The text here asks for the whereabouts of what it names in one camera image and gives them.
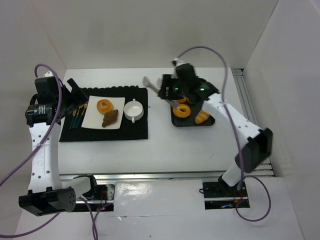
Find white square plate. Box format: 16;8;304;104
81;95;125;130

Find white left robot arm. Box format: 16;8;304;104
18;71;96;216

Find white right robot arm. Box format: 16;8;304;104
158;59;273;188

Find metal tongs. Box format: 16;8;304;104
142;76;178;109

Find brown chocolate croissant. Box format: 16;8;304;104
101;109;119;128

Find orange round bun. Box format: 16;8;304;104
176;97;187;104

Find aluminium front rail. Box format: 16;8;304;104
60;169;275;181

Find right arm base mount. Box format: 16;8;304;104
199;179;250;210

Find gold teal fork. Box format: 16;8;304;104
75;102;88;128

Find golden striped bread roll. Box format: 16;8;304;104
194;110;210;125

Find gold teal spoon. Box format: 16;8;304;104
72;104;85;129

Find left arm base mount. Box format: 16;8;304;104
67;173;117;213

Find black placemat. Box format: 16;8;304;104
59;85;148;143

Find black bread tray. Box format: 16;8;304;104
170;101;216;127

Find aluminium side rail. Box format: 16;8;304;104
231;68;275;177

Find glazed ring donut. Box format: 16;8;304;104
96;99;114;115

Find orange ring donut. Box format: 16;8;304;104
172;104;191;118

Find white soup cup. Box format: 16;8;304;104
123;98;144;124

